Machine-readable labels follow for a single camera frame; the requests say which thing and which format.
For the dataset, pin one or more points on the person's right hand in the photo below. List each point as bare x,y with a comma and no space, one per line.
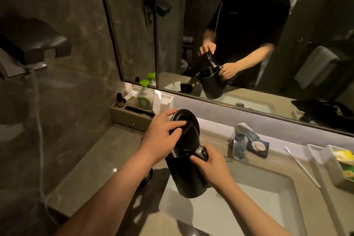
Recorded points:
217,169

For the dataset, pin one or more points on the person's left hand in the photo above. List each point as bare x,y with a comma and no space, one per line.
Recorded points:
156,141

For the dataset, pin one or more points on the person's left thumb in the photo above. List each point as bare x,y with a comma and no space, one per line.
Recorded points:
175,135

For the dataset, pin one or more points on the person's right thumb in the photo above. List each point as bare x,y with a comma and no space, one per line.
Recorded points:
197,161

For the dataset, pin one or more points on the black electric kettle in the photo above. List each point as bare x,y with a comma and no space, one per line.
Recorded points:
185,172

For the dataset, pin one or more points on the person's left forearm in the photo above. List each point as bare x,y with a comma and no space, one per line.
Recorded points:
110,199

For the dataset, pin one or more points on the person's right forearm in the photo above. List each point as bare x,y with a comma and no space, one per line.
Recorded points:
254,213

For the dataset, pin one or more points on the white paper box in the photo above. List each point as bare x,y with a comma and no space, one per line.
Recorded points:
161,103

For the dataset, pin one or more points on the black comb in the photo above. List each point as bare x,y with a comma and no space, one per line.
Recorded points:
139,111

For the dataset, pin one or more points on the green pump soap bottle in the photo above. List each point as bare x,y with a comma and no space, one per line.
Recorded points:
145,100

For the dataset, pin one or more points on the stone amenity tray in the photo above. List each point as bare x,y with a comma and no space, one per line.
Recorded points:
130,119

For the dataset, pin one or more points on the chrome faucet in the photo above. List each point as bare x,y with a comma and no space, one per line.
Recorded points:
240,139

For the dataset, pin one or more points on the black kettle base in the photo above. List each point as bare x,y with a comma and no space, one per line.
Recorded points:
146,179

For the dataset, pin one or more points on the white toiletry tube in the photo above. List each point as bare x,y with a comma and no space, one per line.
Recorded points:
130,93

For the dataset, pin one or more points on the round white soap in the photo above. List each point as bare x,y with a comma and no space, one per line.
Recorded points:
260,146

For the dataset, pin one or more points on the small brown bottle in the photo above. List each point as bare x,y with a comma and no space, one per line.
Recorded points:
119,100

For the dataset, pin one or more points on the dark soap dish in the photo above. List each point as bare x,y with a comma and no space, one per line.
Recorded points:
262,152

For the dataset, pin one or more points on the white sink basin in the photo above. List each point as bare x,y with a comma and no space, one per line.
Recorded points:
243,211

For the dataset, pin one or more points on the white toothbrush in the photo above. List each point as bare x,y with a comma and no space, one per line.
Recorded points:
302,167

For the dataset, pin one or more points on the white tissue box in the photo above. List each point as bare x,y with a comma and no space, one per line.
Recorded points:
332,169

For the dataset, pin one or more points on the yellow green packet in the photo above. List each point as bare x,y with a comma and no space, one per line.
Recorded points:
347,165

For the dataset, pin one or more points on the large wall mirror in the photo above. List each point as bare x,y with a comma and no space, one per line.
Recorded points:
309,22

